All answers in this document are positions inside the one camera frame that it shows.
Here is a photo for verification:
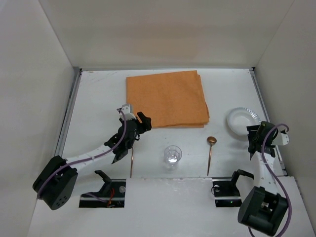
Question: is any left aluminium frame rail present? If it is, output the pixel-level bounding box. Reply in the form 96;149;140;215
48;67;82;163

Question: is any clear drinking glass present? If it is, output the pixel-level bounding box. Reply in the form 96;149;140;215
164;145;182;170

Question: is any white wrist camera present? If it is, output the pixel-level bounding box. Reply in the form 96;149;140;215
273;129;289;146
117;104;136;120

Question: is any copper spoon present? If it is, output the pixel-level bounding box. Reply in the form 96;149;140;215
207;136;217;176

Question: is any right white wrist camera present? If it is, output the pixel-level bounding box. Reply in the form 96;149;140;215
273;129;289;146

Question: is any orange cloth placemat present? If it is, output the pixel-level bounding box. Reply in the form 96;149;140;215
126;70;210;128

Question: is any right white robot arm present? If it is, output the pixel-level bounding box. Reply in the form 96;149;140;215
237;121;291;237

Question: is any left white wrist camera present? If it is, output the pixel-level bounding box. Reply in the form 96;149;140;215
117;104;136;120

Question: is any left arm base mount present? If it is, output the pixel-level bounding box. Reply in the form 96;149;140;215
79;170;126;208

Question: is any aluminium frame rail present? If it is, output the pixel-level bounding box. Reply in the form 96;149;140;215
48;67;82;163
249;67;288;176

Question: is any purple cable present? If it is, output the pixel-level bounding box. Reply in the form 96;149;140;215
247;123;293;237
37;108;128;200

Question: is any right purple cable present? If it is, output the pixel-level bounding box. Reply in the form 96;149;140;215
247;123;293;237

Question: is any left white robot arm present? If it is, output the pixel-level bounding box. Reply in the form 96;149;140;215
33;107;152;210

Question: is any copper fork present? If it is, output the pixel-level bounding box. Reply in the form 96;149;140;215
130;147;134;178

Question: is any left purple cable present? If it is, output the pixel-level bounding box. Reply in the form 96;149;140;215
37;108;128;200

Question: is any white ceramic bowl plate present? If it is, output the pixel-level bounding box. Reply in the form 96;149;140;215
227;107;261;136

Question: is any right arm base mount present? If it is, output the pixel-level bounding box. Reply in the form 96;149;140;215
211;169;254;207

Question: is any right aluminium frame rail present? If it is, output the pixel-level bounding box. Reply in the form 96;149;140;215
249;67;288;176

